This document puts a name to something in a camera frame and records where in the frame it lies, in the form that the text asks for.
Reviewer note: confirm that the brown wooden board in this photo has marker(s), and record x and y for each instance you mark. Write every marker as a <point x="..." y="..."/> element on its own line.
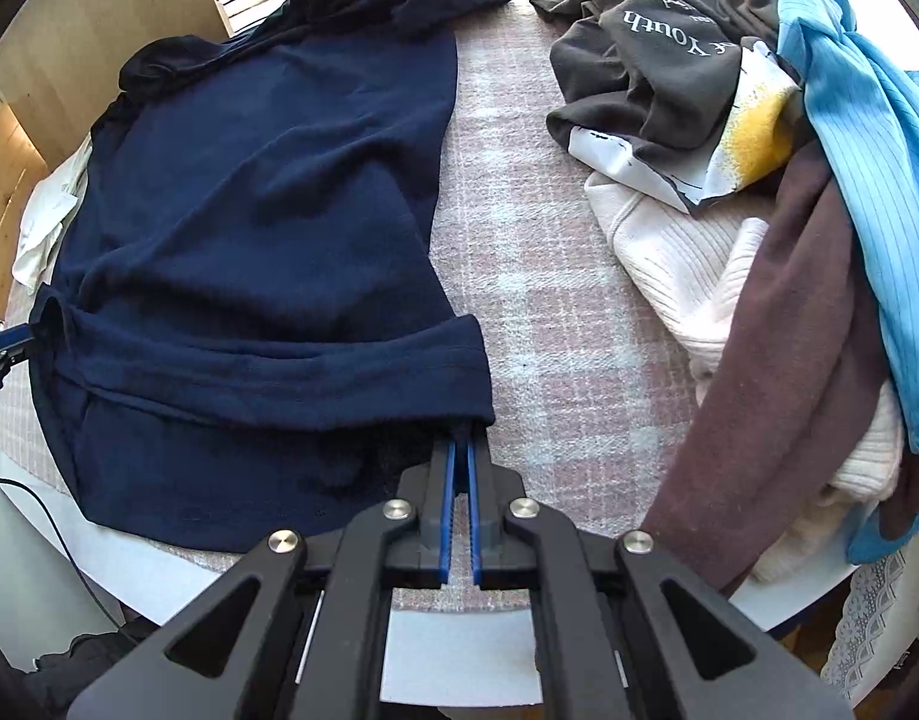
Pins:
<point x="6" y="187"/>

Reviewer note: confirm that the navy blue t-shirt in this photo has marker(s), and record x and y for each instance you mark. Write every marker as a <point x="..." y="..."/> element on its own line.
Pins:
<point x="242" y="240"/>

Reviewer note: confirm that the dark grey printed hoodie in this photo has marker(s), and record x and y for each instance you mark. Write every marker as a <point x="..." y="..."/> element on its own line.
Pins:
<point x="639" y="67"/>

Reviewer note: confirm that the white cloth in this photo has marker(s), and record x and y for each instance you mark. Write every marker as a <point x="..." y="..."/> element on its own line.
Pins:
<point x="43" y="232"/>

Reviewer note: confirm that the light blue striped garment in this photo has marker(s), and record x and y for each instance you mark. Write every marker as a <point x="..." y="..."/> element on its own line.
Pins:
<point x="857" y="127"/>

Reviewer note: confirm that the cream knit sweater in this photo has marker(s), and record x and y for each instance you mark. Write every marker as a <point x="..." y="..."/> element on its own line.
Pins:
<point x="677" y="255"/>

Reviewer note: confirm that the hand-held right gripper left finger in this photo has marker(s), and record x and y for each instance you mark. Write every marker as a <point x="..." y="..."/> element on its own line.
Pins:
<point x="450" y="510"/>

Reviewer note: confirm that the white lace tablecloth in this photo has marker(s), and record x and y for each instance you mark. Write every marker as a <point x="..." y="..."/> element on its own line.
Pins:
<point x="872" y="615"/>

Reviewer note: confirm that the brown garment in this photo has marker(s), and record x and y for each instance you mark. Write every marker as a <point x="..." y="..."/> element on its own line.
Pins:
<point x="782" y="330"/>

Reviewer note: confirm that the person's black jacket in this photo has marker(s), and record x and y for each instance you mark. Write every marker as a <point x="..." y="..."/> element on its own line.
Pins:
<point x="84" y="667"/>

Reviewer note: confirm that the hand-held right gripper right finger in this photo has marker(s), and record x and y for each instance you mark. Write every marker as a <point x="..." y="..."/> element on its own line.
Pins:
<point x="474" y="510"/>

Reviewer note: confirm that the pale wooden cabinet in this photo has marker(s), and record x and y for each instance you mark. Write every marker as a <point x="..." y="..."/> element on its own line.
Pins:
<point x="92" y="22"/>

